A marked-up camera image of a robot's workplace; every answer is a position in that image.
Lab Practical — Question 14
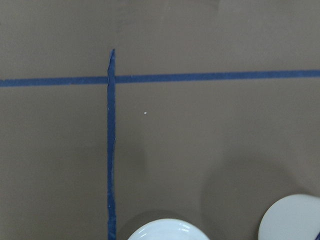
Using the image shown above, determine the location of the white enamel mug blue rim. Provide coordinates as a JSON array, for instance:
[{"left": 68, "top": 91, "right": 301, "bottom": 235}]
[{"left": 258, "top": 194, "right": 320, "bottom": 240}]

